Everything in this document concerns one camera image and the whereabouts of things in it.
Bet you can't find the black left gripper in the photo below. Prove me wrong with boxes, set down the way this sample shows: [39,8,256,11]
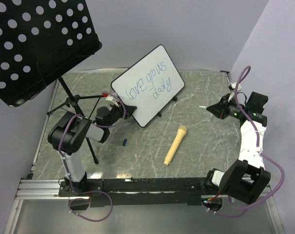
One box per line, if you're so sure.
[105,100,137,129]

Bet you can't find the white whiteboard black frame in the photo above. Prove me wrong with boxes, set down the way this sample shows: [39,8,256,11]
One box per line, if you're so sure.
[111,44,185,127]

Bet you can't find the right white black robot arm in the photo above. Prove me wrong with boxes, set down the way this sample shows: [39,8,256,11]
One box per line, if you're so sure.
[204,92,271,205]

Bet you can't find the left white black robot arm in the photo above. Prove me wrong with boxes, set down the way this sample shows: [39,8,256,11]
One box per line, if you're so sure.
[48,104,137,196]

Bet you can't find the beige toy microphone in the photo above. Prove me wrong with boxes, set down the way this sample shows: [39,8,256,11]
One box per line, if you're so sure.
[163,126,187,166]

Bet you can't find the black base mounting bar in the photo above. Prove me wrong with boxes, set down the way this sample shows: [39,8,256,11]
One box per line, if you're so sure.
[59,177,223,208]

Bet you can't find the black perforated music stand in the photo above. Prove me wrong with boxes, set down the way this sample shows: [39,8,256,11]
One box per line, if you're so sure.
[0,0,103,165]

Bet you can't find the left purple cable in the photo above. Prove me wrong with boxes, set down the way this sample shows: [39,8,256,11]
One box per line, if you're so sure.
[58,92,127,222]

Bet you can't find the purple cable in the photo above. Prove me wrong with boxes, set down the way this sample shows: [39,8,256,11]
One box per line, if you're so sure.
[58,92,127,222]
[207,65,285,217]

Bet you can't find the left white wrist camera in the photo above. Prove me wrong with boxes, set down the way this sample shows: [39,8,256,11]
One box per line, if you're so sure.
[101,91,119,106]

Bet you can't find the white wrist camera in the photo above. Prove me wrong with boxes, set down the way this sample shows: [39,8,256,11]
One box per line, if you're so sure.
[228,82,240,101]
[101,91,119,106]

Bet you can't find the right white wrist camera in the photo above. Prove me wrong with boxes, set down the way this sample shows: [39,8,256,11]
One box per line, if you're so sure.
[228,82,240,101]

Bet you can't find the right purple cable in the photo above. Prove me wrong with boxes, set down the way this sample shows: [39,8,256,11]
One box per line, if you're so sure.
[207,65,285,217]

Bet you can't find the aluminium rail frame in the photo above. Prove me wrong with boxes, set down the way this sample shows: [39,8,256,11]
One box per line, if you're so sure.
[16,71,273,221]

